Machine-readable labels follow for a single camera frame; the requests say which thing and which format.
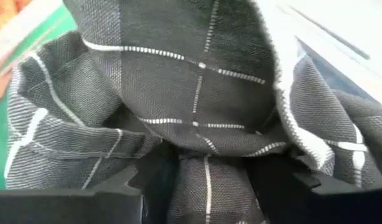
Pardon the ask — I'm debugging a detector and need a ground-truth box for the dark gray plaid towel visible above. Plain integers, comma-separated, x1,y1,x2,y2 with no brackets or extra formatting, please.
4,0,382,224

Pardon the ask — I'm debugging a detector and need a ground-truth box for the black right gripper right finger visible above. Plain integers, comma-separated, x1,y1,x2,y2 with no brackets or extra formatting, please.
246,155,382,224

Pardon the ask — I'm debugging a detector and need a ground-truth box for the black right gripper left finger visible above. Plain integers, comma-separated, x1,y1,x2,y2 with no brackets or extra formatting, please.
0,142,179,224

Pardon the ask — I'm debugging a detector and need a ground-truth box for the orange towel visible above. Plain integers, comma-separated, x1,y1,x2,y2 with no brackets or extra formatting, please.
0,0,33,103

